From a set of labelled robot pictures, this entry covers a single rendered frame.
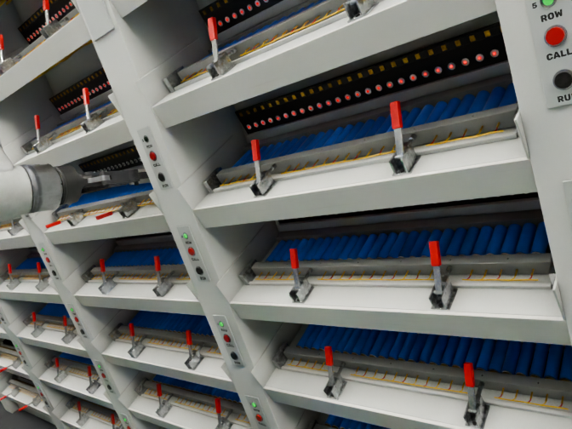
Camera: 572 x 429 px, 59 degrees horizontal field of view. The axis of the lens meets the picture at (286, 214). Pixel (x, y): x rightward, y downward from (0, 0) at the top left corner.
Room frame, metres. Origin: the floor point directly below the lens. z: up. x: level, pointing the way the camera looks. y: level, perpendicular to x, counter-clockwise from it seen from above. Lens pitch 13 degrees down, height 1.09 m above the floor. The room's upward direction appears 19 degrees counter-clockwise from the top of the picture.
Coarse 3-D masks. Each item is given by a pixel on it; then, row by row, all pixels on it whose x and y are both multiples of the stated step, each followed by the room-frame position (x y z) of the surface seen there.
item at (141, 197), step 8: (144, 192) 1.14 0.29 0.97; (104, 200) 1.27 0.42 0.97; (112, 200) 1.23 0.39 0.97; (120, 200) 1.20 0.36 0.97; (136, 200) 1.15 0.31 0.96; (144, 200) 1.13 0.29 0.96; (72, 208) 1.39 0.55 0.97; (80, 208) 1.34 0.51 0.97; (88, 208) 1.31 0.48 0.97; (96, 208) 1.29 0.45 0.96; (104, 208) 1.26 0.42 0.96; (64, 216) 1.41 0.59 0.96
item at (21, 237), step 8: (0, 224) 1.83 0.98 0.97; (8, 224) 1.77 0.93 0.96; (16, 224) 1.62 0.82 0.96; (24, 224) 1.49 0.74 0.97; (0, 232) 1.77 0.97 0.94; (8, 232) 1.70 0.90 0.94; (16, 232) 1.61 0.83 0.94; (24, 232) 1.56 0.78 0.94; (0, 240) 1.68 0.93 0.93; (8, 240) 1.64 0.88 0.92; (16, 240) 1.59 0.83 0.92; (24, 240) 1.55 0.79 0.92; (32, 240) 1.51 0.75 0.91; (0, 248) 1.73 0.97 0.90; (8, 248) 1.69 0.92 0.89; (16, 248) 1.64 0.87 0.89
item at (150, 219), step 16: (64, 208) 1.47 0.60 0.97; (144, 208) 1.12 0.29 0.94; (160, 208) 1.01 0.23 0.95; (48, 224) 1.44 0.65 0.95; (64, 224) 1.38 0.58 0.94; (80, 224) 1.29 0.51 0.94; (96, 224) 1.21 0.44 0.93; (112, 224) 1.16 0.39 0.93; (128, 224) 1.12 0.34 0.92; (144, 224) 1.08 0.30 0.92; (160, 224) 1.04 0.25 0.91; (64, 240) 1.38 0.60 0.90; (80, 240) 1.32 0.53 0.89
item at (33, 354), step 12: (0, 252) 1.98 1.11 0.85; (12, 252) 2.01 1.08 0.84; (0, 264) 1.96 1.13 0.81; (0, 300) 1.92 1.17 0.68; (12, 300) 1.95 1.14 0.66; (12, 312) 1.94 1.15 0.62; (12, 336) 1.95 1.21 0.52; (24, 348) 1.92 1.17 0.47; (36, 348) 1.95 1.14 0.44; (36, 360) 1.93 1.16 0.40; (48, 396) 1.92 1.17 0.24; (60, 396) 1.95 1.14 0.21; (48, 408) 1.97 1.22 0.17; (60, 420) 1.92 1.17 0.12
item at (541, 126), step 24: (504, 0) 0.51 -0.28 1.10; (504, 24) 0.52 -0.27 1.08; (528, 24) 0.50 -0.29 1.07; (528, 48) 0.51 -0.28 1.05; (528, 72) 0.51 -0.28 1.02; (528, 96) 0.51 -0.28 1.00; (528, 120) 0.52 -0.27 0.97; (552, 120) 0.50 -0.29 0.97; (528, 144) 0.52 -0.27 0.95; (552, 144) 0.50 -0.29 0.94; (552, 168) 0.51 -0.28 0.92; (552, 192) 0.51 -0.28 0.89; (552, 216) 0.51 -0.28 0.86; (552, 240) 0.52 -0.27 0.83
